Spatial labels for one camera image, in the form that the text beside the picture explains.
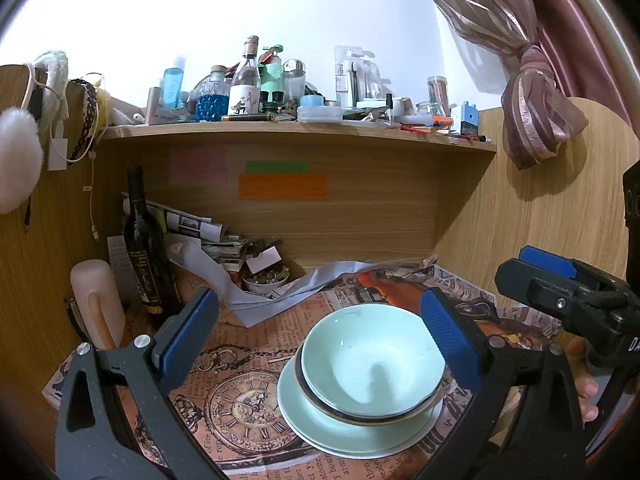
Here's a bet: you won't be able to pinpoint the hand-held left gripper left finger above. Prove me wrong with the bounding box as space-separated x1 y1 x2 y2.
54 286 226 480

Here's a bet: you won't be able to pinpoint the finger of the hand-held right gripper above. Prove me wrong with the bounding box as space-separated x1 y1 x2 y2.
517 245 626 286
494 257 608 331

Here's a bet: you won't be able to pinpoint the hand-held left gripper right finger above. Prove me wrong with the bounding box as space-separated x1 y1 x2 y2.
419 287 587 480

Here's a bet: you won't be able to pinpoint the mint green bowl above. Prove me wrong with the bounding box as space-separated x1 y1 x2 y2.
301 304 447 418

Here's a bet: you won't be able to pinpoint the white plate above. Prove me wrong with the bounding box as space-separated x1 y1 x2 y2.
280 400 445 460

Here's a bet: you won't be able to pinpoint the pale pink bowl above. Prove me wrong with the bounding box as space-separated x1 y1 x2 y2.
299 345 445 423

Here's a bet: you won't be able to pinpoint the mint green plate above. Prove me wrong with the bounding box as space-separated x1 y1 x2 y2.
276 355 445 458

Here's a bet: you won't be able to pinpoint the person's right hand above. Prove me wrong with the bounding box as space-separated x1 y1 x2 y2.
567 335 607 426

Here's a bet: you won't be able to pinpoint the vintage newspaper print table cover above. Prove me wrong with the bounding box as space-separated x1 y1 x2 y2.
42 260 563 480

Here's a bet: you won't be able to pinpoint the grey paper strip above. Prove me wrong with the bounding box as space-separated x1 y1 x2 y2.
167 240 381 328

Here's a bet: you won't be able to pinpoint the small bowl of beads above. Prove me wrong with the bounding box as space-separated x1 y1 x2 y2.
243 269 291 297

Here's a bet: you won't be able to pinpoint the dark wine bottle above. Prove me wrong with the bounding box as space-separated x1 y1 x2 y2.
122 166 182 313

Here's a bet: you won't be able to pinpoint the white handwritten note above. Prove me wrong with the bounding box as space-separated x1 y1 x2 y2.
106 235 138 306

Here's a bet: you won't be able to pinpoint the stack of newspapers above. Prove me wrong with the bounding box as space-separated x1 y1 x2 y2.
145 200 281 271

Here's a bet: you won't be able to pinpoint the pale pink card box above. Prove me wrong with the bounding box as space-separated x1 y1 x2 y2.
245 246 282 273

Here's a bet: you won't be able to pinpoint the cream plastic bottle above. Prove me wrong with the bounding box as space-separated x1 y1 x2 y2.
70 259 126 351

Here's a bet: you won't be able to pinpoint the blue white paper packet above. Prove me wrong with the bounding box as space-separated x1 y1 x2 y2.
42 357 76 408

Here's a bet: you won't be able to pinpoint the blue pencil sharpener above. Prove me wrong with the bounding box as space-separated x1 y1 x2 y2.
459 101 480 137

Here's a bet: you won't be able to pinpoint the pink sticky note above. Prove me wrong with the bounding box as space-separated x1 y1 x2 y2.
169 149 227 186

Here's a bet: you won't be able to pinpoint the green sticky note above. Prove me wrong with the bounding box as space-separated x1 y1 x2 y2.
245 161 308 173

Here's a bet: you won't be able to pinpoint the clear jar of pencils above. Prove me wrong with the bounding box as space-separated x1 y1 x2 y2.
426 75 451 116

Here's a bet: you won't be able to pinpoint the white box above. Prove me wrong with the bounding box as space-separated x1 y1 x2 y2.
385 96 416 116

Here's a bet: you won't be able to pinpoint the white charger plug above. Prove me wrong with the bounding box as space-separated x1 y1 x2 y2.
47 137 68 172

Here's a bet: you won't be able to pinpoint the pink striped curtain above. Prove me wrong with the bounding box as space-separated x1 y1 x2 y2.
412 0 631 171

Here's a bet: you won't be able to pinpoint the white small gadget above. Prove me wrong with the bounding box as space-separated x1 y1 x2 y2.
111 107 148 127

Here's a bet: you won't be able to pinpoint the dark patterned headband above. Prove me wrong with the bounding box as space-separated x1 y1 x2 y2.
67 79 98 163

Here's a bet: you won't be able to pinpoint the yellow hanging item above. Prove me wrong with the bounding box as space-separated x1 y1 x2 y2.
95 87 112 128

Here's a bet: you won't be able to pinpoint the white fluffy earmuffs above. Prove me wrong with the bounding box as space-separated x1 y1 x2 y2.
0 50 70 215

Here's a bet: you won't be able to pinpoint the clear glass bottle illustrated label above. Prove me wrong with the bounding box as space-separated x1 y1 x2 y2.
227 35 262 117

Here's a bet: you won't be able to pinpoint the clear blister pack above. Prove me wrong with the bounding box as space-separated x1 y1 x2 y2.
360 50 383 103
334 45 366 108

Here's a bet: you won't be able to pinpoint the blue liquid bottle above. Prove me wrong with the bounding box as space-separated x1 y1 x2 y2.
162 55 187 110

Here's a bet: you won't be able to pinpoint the clear plastic box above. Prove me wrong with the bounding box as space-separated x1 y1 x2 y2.
297 105 343 122

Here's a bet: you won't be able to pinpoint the green pump bottle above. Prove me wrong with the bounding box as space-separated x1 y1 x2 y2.
260 45 283 103

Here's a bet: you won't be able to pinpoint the clear bottle silver cap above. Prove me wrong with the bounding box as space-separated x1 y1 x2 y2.
282 59 307 101

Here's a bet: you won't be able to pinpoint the white charging cable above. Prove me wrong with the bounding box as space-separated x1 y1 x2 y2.
85 145 101 241

